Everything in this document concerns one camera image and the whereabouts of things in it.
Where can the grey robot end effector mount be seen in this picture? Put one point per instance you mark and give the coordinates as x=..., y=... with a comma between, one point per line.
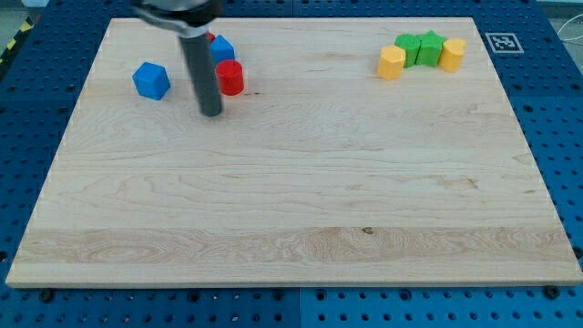
x=187, y=18

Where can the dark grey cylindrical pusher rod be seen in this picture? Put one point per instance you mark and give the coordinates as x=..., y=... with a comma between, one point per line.
x=199, y=61

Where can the red cylinder block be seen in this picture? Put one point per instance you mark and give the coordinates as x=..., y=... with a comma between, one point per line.
x=230, y=76

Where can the blue pentagon block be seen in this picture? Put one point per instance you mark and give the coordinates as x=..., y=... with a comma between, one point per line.
x=221, y=49

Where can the blue cube block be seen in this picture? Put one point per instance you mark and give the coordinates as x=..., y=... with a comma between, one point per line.
x=151, y=81

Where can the wooden board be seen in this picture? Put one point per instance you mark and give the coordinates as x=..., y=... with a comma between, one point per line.
x=319, y=173

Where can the yellow hexagon block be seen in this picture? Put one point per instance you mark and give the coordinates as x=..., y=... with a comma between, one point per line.
x=391, y=62

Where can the green hexagon block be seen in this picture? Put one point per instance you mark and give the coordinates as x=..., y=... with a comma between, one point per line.
x=411, y=45

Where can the green star block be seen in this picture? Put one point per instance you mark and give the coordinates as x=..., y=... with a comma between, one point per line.
x=430, y=49

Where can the yellow heart block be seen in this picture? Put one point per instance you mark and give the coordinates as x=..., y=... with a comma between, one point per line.
x=453, y=52

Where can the white fiducial marker tag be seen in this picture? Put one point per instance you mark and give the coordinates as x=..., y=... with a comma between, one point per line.
x=504, y=43

